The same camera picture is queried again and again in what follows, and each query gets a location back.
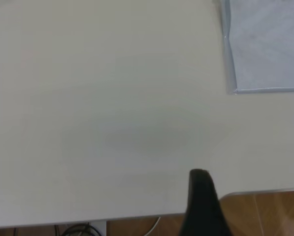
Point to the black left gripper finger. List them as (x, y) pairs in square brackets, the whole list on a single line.
[(201, 209)]

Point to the clear plastic zipper bag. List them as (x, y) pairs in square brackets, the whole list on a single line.
[(267, 49)]

